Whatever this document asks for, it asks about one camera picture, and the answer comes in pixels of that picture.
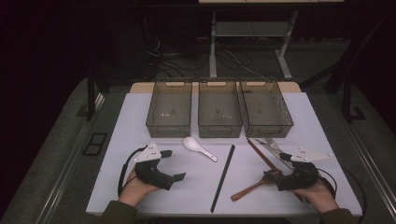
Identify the black chopstick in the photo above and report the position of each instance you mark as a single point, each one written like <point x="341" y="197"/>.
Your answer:
<point x="222" y="179"/>

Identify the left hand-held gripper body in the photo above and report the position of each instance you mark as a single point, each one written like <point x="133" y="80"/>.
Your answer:
<point x="149" y="172"/>

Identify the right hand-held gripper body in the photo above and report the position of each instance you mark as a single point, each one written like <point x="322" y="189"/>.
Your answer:
<point x="299" y="179"/>

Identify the white metal desk frame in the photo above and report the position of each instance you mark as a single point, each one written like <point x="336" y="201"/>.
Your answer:
<point x="249" y="29"/>

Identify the brown wooden spoon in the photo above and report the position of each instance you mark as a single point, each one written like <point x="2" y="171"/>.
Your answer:
<point x="249" y="190"/>

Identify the person's right hand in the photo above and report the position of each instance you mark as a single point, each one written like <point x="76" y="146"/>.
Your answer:
<point x="320" y="197"/>

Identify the person's left hand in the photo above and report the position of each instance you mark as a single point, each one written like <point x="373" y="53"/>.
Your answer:
<point x="134" y="191"/>

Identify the white table cover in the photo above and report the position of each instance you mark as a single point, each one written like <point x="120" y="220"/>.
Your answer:
<point x="186" y="186"/>

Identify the metal floor rail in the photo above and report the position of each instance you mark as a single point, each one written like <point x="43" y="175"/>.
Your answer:
<point x="67" y="168"/>
<point x="373" y="174"/>

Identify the black metal stand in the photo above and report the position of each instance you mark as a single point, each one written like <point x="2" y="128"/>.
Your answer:
<point x="350" y="102"/>
<point x="91" y="96"/>

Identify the brown wooden chopstick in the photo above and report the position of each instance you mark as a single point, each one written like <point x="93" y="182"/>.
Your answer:
<point x="260" y="153"/>

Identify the white ceramic spoon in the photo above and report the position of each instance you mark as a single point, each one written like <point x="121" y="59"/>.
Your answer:
<point x="192" y="144"/>

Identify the clear brown plastic basket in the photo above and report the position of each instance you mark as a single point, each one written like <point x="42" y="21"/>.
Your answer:
<point x="219" y="109"/>
<point x="264" y="109"/>
<point x="169" y="109"/>

